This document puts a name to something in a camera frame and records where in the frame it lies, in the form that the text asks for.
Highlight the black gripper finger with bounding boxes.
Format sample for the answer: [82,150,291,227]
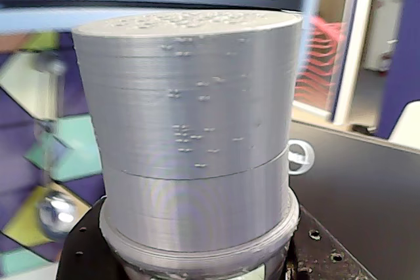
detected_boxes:
[284,205,378,280]
[57,199,129,280]

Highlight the grey plastic salt shaker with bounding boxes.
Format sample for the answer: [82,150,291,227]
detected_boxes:
[71,9,303,280]

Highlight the shiny silver ball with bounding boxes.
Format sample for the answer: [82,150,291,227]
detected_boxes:
[37,193,79,242]

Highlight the black table panel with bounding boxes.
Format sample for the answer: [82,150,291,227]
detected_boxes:
[288,121,420,280]

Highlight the red stacked trays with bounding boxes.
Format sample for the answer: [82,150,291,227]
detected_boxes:
[294,14,346,112]

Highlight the white plastic ring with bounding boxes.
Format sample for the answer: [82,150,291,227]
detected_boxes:
[287,140,315,174]

